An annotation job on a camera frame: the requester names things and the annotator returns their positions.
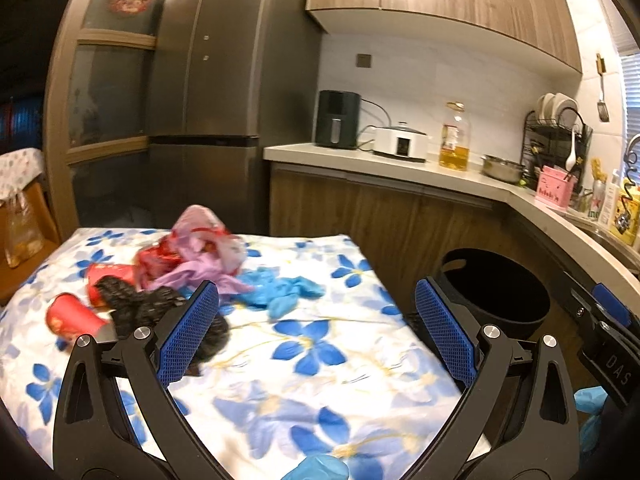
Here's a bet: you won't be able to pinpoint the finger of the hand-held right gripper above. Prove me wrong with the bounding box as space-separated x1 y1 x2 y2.
564 271 640 342

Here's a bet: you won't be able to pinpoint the grey refrigerator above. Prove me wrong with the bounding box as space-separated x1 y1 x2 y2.
145 0 326 242

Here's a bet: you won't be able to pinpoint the clear plastic bag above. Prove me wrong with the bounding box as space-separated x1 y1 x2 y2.
4 190 44 269

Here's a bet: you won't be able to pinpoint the person's left hand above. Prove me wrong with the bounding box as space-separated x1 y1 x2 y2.
284 455 349 480

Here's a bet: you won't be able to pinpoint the black round bin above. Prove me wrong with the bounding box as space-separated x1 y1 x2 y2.
434 247 551 342

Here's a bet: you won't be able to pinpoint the wooden wall cabinet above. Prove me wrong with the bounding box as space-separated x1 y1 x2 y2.
305 0 584 74

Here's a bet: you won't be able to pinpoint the drink can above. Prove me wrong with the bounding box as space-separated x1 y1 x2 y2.
587 178 608 221

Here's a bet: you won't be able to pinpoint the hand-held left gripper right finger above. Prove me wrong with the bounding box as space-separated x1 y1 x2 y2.
400 276 581 480

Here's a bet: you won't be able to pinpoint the black dish rack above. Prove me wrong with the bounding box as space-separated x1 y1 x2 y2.
522 107 594 192

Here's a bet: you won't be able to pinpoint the steel bowl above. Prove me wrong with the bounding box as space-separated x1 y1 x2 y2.
481 155 527 184

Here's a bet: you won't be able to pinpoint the pink utensil holder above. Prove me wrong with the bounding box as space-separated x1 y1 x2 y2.
535 165 580 210

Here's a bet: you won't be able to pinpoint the steel sink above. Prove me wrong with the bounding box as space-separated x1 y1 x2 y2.
575 224 640 263

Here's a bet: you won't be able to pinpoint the wooden base cabinet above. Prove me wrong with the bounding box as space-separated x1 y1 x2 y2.
263 143 640 323

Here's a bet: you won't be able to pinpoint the wooden chair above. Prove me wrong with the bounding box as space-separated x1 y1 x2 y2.
0 147 62 307

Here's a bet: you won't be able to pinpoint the black power cable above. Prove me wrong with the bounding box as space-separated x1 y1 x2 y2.
358 99 397 127

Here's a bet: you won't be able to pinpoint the black plastic bag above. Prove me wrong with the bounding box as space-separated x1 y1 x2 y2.
95 276 231 377

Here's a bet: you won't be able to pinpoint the red paper cup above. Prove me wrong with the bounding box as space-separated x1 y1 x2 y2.
84 261 139 307
46 292 109 339

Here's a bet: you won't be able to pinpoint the yellow detergent bottle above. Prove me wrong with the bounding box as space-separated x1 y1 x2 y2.
607 180 640 249

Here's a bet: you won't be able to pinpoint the wooden glass door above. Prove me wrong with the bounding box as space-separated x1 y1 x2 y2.
44 0 182 232

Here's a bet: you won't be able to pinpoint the white plates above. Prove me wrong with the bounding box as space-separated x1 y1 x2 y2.
536 92 580 122

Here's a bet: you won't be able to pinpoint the blue disposable glove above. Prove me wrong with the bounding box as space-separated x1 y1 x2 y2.
235 267 327 322

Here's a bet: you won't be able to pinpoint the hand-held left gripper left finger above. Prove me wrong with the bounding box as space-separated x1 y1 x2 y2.
52 280 236 480

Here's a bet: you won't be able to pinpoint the small glass cup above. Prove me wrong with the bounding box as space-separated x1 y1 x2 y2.
570 187 594 214

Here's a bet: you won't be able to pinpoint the steel faucet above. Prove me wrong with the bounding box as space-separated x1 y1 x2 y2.
622 134 640 182

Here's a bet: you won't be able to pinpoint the person's right hand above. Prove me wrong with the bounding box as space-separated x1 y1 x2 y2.
574 387 609 456

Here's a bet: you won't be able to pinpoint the white electric cooker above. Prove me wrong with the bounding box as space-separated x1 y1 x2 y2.
371 121 430 164

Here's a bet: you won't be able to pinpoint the cooking oil bottle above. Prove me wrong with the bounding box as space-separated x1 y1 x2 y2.
439 101 472 172

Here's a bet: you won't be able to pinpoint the white plastic bottle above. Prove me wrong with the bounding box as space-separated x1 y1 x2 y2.
598 170 621 226

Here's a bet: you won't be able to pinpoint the hanging metal spatula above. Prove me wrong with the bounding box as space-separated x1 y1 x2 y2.
595 53 610 122

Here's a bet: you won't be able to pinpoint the window blinds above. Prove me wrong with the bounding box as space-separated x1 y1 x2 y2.
617 52 640 137

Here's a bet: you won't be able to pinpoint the black air fryer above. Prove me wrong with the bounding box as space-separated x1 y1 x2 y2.
315 90 361 150

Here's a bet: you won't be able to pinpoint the purple plastic bag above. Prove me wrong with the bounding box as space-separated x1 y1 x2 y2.
135 204 256 307

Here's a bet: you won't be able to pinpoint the blue floral cloth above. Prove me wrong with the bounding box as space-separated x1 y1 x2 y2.
0 227 493 480

